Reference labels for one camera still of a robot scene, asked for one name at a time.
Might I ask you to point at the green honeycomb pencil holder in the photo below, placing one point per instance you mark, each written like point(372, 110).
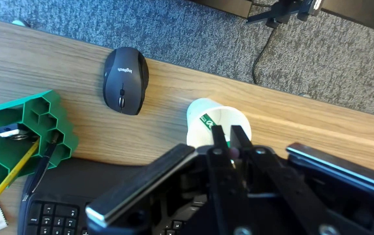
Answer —
point(43, 113)

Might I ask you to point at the dark blue pencil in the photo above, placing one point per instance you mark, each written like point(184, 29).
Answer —
point(40, 167)

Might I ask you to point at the silver wrist camera bar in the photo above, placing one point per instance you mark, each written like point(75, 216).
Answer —
point(138, 184)

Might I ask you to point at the green marker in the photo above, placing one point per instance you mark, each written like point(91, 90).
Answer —
point(206, 120)

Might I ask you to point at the black computer mouse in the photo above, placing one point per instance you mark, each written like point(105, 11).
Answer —
point(125, 80)

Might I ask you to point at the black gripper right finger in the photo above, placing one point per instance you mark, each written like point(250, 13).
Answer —
point(281, 183)

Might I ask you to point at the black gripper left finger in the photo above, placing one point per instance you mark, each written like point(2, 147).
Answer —
point(220, 183)

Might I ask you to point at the black computer keyboard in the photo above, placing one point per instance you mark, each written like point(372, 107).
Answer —
point(64, 196)

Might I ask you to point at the metal binder clip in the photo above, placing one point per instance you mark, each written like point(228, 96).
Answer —
point(14, 132)

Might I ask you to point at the white paper cup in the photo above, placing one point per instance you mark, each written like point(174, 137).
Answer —
point(225, 119)

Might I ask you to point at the yellow pencil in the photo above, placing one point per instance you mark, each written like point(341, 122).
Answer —
point(14, 171)

